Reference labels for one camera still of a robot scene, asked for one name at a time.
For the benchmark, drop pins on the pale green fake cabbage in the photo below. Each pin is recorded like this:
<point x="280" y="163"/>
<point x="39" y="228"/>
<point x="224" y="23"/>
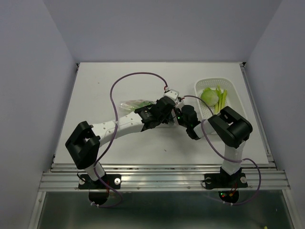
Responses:
<point x="210" y="97"/>

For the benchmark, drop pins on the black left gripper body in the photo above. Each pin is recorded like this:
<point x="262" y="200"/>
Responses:
<point x="164" y="119"/>

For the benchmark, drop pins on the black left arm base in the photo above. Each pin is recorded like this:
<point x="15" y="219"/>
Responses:
<point x="103" y="194"/>

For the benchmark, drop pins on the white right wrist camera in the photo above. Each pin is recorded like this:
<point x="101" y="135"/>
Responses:
<point x="179" y="104"/>

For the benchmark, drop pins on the aluminium rail frame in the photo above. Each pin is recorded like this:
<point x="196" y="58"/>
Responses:
<point x="170" y="196"/>

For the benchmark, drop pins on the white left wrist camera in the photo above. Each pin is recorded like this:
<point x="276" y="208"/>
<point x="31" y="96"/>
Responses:
<point x="172" y="94"/>

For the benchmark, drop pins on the green fake lettuce leaf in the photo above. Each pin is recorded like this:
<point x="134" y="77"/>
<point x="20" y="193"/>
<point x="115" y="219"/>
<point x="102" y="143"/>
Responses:
<point x="141" y="103"/>

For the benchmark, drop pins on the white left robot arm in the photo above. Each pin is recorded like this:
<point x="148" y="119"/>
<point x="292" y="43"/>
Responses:
<point x="84" y="142"/>

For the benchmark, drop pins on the yellow-green fake celery stalk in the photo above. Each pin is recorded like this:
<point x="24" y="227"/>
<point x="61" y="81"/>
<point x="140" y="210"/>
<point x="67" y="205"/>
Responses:
<point x="222" y="95"/>

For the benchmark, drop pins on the white perforated plastic basket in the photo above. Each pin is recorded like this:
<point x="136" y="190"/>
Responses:
<point x="232" y="99"/>

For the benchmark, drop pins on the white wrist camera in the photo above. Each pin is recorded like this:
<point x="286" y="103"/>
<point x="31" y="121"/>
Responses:
<point x="179" y="104"/>
<point x="172" y="94"/>

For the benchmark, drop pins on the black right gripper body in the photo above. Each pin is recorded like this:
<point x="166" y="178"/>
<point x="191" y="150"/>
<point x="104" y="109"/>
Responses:
<point x="182" y="123"/>

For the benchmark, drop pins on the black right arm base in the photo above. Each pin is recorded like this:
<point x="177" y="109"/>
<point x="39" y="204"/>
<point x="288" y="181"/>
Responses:
<point x="228" y="185"/>

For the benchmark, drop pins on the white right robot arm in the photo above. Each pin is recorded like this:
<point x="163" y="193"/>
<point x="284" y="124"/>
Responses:
<point x="232" y="128"/>

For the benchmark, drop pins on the clear pink-dotted zip bag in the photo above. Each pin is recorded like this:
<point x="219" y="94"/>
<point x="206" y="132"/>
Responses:
<point x="126" y="107"/>

